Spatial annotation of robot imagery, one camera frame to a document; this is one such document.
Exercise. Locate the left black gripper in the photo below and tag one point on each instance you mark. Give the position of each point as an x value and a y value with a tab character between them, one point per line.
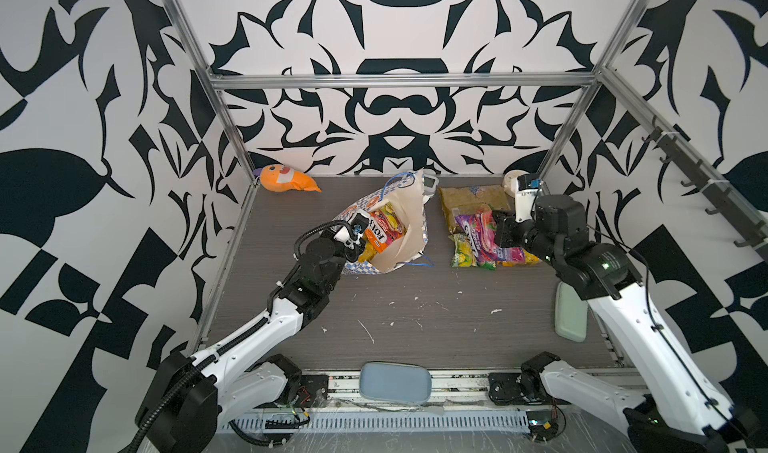
352	253

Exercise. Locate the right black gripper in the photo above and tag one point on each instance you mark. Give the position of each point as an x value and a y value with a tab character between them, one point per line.
506	225

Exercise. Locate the orange Fox's fruits candy bag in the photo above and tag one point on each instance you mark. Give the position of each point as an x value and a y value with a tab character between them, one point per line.
385	228

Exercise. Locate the purple black cherry candy bag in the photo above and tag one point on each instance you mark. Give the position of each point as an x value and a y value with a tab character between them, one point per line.
480	229

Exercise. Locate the blue checkered paper bag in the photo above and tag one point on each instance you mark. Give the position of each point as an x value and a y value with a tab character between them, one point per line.
404	191

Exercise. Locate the gold snack bag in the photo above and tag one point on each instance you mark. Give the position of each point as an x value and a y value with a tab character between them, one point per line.
457	201

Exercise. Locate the yellow orange candy bag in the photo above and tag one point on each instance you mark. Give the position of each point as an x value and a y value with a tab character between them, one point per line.
528	259

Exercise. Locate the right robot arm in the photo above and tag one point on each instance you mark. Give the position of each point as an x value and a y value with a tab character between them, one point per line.
682	410

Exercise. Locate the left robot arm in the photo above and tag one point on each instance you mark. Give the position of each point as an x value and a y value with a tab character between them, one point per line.
191	397

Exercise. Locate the yellow candy bag in bag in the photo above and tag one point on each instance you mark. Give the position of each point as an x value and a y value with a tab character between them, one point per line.
369	253

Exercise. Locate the beige alarm clock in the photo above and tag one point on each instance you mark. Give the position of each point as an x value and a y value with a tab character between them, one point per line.
510	181

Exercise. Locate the light green container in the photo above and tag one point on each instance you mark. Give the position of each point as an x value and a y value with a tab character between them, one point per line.
570	314

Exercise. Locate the white digital clock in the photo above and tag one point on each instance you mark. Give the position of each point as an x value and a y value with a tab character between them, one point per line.
430	185

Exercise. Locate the orange plush toy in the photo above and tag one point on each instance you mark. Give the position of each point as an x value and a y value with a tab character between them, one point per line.
279	178

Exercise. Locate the small circuit board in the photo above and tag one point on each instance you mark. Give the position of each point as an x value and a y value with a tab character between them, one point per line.
545	425

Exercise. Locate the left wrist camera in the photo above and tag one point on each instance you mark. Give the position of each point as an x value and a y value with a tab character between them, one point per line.
353	230

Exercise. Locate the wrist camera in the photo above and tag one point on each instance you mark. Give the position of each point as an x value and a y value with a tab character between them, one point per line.
353	230
527	189

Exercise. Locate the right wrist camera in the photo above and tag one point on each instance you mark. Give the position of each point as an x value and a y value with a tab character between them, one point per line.
527	189

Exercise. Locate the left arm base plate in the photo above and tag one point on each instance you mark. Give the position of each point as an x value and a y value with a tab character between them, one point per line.
312	391

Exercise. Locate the white cable duct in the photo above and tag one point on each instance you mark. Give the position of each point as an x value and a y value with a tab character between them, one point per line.
327	422

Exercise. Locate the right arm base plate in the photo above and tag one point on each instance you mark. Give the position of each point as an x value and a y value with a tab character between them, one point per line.
519	388

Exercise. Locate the black hook rail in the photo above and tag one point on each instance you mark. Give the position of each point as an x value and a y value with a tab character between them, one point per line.
702	177

